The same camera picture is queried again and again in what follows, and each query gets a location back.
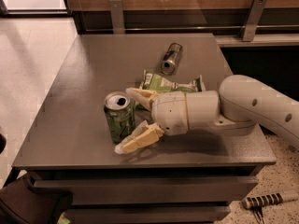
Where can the silver energy drink can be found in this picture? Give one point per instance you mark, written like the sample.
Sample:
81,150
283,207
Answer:
171,59

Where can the green chip bag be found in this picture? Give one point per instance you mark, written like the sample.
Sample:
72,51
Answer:
157,84

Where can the dark brown chair seat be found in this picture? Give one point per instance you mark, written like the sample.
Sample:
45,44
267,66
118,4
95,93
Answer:
22,203

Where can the grey drawer cabinet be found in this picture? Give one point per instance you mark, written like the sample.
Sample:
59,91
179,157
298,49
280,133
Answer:
70,140

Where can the green soda can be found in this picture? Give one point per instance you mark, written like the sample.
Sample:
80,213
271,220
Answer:
119,112

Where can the lower grey drawer front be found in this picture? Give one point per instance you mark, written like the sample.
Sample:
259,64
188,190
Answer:
149,215

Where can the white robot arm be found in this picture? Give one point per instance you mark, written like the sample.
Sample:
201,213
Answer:
238,105

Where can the striped tool handle on floor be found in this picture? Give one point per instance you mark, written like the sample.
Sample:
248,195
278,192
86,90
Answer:
270,199

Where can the grey drawer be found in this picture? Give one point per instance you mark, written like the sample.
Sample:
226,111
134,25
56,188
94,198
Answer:
154,190
149,215

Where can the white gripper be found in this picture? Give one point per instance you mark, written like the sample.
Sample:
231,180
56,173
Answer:
169,112

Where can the left metal wall bracket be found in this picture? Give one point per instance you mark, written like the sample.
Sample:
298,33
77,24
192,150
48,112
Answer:
117,19

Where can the right metal wall bracket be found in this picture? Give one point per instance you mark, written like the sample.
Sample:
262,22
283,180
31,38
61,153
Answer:
249,28

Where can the metal wall bracket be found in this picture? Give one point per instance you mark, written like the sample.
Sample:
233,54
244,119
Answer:
117,19
249,28

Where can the upper grey drawer front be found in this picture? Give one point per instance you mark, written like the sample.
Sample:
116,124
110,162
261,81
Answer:
154,190

